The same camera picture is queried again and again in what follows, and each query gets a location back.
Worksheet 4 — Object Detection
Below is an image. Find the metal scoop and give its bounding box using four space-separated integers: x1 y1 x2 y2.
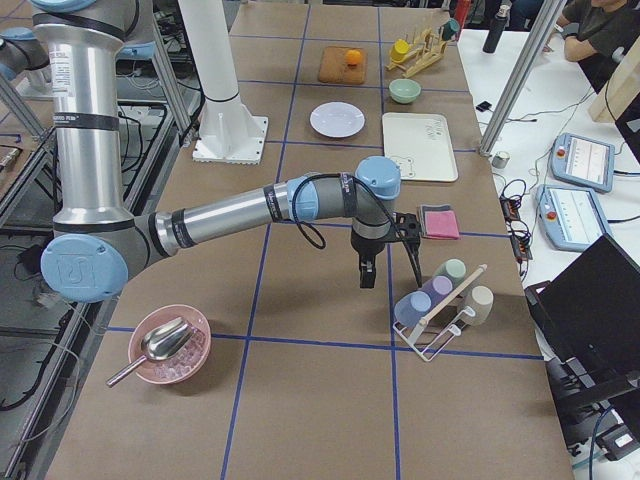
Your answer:
106 317 194 388

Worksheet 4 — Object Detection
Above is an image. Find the black bottle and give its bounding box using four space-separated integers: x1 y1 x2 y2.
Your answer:
482 15 508 54

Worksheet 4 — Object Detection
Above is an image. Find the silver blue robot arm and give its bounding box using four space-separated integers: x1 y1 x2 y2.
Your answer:
32 1 402 303

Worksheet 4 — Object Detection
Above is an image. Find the seated person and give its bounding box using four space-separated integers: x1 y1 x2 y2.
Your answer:
556 0 639 92

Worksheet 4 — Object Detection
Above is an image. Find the mint green bowl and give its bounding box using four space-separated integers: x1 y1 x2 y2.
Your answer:
389 78 422 104

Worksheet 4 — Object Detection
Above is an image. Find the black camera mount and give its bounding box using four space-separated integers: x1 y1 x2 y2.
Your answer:
394 212 421 247

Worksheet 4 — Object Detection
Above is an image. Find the pink bowl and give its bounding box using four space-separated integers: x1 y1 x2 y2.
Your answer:
128 304 212 385

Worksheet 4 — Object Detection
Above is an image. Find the orange fruit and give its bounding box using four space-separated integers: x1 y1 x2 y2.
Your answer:
344 49 363 68

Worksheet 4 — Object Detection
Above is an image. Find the white round plate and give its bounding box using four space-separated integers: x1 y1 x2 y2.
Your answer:
309 102 366 138

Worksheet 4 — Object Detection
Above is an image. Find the pink folded cloth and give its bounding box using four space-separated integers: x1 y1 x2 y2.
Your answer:
417 204 460 240

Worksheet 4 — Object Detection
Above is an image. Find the lilac cup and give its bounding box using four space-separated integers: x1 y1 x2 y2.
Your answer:
420 275 453 305

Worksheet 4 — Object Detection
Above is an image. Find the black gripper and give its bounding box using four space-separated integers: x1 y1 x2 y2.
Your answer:
351 217 394 289

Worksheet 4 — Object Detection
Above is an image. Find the beige cup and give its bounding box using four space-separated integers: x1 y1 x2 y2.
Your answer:
459 285 494 326

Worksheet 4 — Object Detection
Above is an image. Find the teach pendant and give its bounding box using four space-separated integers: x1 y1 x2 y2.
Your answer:
549 133 615 193
536 185 612 252

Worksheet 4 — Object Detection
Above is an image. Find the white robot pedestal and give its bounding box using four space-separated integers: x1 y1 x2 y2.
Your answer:
179 0 268 164

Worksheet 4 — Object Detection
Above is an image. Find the pale green cup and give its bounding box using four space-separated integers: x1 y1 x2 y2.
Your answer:
433 258 467 284

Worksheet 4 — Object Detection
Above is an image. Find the white wire cup rack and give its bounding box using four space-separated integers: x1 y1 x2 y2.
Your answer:
392 264 487 362

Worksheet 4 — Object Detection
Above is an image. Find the near teach pendant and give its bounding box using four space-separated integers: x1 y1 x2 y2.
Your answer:
536 185 612 252

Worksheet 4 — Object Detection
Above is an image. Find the aluminium frame post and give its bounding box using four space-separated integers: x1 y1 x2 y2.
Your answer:
478 0 565 157

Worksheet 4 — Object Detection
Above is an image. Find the yellow cup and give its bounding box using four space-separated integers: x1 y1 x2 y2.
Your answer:
389 39 411 63

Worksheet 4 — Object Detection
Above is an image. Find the cream rectangular tray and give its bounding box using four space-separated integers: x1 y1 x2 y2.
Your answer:
382 112 458 182

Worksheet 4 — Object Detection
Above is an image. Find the dark green cup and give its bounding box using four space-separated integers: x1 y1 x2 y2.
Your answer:
439 18 460 42

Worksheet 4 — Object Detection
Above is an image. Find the wooden dish rack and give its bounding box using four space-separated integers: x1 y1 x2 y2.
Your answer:
385 27 448 78

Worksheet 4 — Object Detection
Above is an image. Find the blue cup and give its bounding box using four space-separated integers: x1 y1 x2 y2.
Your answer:
394 291 432 327

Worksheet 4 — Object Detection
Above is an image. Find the brown wooden tray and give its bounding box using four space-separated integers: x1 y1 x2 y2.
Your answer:
317 46 368 85

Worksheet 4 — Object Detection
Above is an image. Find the small metal tin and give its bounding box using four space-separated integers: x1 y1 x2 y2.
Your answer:
491 151 510 170

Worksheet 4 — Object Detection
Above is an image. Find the far teach pendant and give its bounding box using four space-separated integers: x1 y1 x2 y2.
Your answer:
549 133 615 193

